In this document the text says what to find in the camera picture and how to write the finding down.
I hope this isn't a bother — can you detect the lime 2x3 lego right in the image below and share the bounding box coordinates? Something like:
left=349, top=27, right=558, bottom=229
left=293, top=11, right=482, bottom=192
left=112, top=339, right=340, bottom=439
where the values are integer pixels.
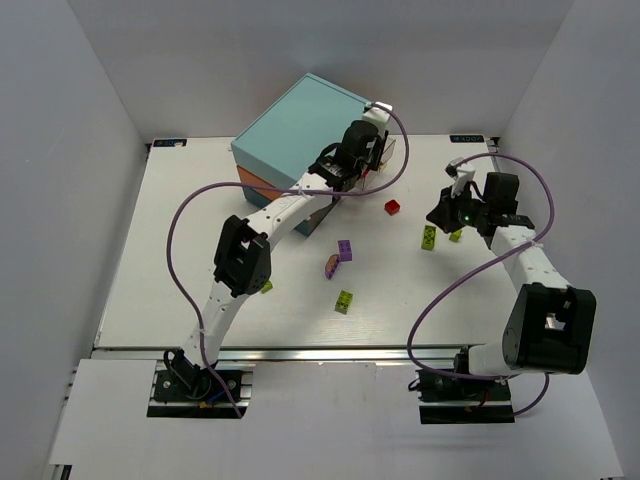
left=421, top=225, right=437, bottom=251

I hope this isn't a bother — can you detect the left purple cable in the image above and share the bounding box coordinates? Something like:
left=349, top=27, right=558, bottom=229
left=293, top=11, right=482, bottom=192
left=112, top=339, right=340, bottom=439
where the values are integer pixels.
left=166, top=102, right=410, bottom=419

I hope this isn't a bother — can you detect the small red lego brick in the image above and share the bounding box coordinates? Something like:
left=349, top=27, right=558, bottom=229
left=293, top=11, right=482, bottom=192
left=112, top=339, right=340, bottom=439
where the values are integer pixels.
left=384, top=199, right=401, bottom=215

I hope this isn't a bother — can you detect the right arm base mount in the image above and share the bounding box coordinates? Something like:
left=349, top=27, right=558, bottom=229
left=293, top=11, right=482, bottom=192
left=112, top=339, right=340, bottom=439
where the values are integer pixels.
left=407, top=345, right=515, bottom=425

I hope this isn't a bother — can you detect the teal orange drawer cabinet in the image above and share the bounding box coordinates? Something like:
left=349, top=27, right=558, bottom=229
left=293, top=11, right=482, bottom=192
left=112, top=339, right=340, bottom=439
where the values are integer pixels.
left=231, top=73, right=367, bottom=208

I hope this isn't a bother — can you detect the right blue label sticker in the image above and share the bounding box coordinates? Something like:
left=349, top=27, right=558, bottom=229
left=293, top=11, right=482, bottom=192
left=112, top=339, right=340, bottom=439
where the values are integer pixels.
left=449, top=134, right=485, bottom=143

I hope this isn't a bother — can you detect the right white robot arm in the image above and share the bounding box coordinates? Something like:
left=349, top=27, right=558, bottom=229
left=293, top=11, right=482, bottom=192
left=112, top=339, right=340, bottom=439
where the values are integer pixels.
left=426, top=168, right=596, bottom=377

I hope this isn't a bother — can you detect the purple curved patterned lego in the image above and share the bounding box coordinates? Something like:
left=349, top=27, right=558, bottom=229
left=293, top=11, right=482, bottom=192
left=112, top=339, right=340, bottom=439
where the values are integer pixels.
left=324, top=254, right=340, bottom=280

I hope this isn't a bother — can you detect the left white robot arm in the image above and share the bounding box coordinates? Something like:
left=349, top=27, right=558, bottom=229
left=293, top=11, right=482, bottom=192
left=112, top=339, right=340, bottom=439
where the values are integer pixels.
left=166, top=108, right=389, bottom=373

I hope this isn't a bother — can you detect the clear drawer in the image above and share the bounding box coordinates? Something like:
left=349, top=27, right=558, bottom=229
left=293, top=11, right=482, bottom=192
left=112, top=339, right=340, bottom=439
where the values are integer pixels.
left=357, top=137, right=396, bottom=191

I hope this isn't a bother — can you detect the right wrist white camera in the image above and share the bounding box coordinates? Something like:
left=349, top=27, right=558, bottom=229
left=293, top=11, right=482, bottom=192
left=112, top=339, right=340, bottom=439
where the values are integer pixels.
left=445, top=158, right=476, bottom=198

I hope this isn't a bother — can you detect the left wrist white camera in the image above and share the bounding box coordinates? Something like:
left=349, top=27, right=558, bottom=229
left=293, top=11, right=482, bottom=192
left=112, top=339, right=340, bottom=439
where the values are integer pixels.
left=361, top=102, right=393, bottom=137

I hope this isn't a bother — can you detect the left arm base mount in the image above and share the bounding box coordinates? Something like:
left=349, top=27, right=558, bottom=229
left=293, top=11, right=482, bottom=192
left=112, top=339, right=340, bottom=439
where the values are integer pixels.
left=146, top=349, right=249, bottom=420

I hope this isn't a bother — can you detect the blue label sticker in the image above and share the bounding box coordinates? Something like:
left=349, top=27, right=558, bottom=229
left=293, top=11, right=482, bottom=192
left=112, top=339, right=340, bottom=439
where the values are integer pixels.
left=449, top=134, right=485, bottom=143
left=152, top=138, right=187, bottom=148

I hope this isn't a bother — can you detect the wrist white camera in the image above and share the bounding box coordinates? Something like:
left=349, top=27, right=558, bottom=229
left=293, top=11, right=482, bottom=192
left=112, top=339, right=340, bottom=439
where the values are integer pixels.
left=445, top=158, right=476, bottom=198
left=361, top=102, right=393, bottom=137

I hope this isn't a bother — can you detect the left blue label sticker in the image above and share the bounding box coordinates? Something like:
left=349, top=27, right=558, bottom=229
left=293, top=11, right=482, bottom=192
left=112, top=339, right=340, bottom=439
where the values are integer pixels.
left=152, top=138, right=187, bottom=148

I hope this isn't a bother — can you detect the lime patterned lego centre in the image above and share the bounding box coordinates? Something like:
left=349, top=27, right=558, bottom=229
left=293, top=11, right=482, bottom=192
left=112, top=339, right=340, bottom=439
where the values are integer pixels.
left=334, top=290, right=353, bottom=314

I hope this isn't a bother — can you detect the purple 2x3 lego brick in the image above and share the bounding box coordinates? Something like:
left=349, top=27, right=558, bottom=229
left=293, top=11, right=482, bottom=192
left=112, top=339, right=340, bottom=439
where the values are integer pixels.
left=337, top=240, right=353, bottom=262

